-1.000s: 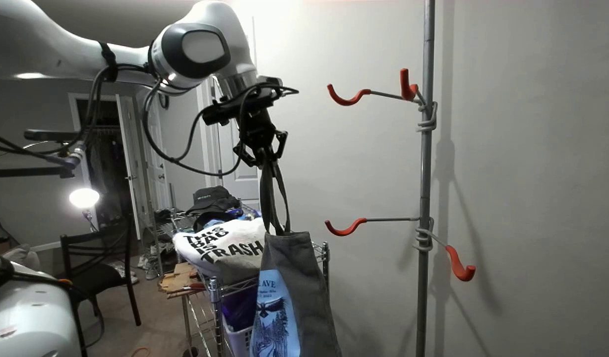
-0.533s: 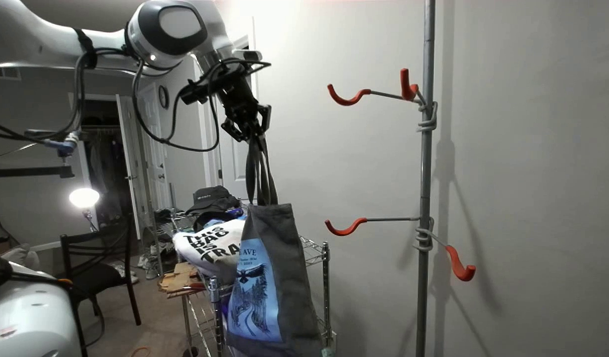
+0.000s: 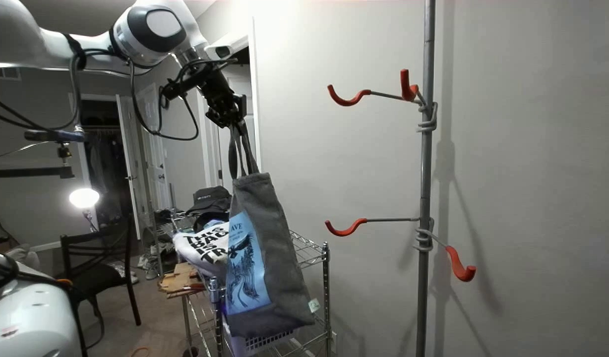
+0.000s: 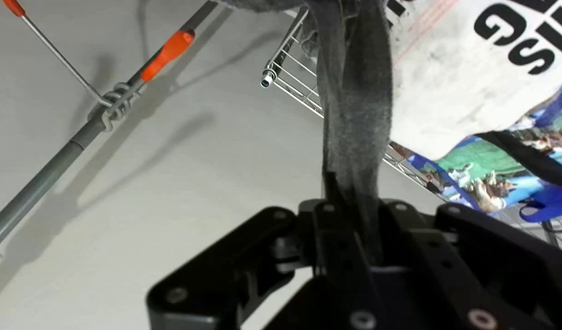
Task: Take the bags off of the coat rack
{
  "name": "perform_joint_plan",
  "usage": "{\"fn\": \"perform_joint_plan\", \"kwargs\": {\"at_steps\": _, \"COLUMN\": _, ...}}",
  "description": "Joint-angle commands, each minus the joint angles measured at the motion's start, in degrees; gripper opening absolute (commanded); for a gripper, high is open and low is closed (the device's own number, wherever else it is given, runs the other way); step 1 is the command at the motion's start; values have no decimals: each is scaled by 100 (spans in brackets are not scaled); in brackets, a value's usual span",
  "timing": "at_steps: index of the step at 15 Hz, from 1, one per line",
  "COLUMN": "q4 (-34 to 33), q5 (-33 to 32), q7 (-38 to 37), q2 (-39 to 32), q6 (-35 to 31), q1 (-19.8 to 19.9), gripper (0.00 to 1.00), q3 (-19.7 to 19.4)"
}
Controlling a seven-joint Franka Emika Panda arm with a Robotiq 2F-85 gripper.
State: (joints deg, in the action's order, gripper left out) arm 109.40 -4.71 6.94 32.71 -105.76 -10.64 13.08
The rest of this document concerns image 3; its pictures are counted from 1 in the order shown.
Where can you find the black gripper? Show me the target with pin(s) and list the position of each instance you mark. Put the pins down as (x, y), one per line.
(224, 99)

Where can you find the white trash slogan tote bag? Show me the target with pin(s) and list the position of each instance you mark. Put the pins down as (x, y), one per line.
(200, 244)

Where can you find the grey tote bag blue print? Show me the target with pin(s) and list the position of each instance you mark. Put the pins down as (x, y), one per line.
(263, 264)

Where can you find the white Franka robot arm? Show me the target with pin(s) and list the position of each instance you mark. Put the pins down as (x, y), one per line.
(25, 40)

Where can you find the grey metal coat rack pole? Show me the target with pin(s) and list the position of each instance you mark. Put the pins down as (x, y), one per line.
(424, 198)

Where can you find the white panel door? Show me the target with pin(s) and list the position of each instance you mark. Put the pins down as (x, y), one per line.
(246, 141)

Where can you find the black backpack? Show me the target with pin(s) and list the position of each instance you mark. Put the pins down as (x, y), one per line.
(210, 198)

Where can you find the long orange-tipped high hook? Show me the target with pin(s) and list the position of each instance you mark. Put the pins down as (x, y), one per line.
(345, 99)

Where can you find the glowing round lamp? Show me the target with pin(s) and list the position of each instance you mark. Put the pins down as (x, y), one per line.
(83, 196)

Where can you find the long orange-tipped low hook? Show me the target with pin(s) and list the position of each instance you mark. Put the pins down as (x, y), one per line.
(343, 228)

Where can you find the short orange-tipped high hook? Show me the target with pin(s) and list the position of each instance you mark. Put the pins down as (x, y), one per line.
(406, 81)

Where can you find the brown cloth pile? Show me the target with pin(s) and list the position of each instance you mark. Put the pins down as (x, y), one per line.
(178, 278)

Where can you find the black chair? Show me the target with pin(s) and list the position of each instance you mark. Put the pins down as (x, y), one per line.
(97, 258)

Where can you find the white plastic laundry basket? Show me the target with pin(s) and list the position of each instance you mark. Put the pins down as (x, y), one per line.
(263, 345)

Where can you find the short orange-tipped low hook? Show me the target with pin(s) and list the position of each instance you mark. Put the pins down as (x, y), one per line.
(458, 260)

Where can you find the black camera stand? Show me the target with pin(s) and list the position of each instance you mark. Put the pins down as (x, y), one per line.
(25, 170)

